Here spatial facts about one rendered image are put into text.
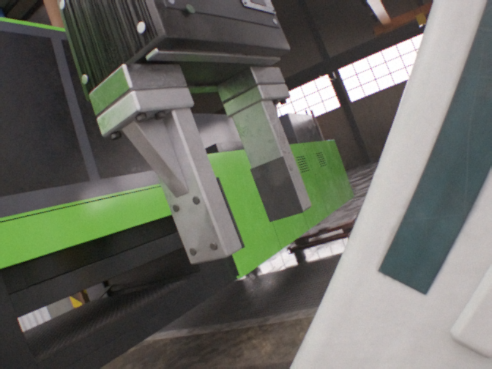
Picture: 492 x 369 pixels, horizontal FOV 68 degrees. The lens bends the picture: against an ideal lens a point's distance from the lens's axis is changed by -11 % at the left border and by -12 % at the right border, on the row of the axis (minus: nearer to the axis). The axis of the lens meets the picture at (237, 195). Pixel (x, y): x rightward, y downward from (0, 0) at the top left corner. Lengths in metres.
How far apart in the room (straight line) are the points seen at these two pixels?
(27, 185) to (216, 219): 1.69
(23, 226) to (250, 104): 1.56
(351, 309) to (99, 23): 0.34
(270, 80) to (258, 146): 0.08
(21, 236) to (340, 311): 1.81
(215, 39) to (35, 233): 1.66
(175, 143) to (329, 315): 0.24
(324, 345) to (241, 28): 0.34
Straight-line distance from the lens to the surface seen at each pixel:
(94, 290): 3.93
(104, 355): 2.14
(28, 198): 1.99
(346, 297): 0.17
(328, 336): 0.18
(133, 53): 0.37
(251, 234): 3.36
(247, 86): 0.50
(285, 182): 0.48
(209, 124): 4.05
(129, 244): 2.53
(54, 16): 4.25
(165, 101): 0.36
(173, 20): 0.36
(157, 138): 0.36
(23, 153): 2.06
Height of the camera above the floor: 1.24
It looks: 1 degrees down
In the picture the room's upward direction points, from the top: 21 degrees counter-clockwise
